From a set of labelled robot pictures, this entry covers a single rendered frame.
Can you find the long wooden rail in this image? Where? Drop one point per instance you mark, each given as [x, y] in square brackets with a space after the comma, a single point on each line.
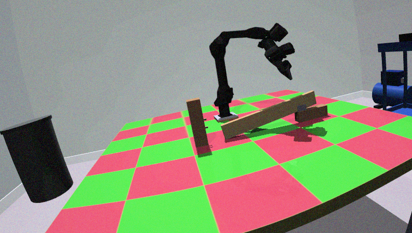
[267, 115]

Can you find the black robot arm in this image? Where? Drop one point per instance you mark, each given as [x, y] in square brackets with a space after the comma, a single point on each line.
[218, 49]

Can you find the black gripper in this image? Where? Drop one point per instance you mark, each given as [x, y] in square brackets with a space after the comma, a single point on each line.
[274, 56]

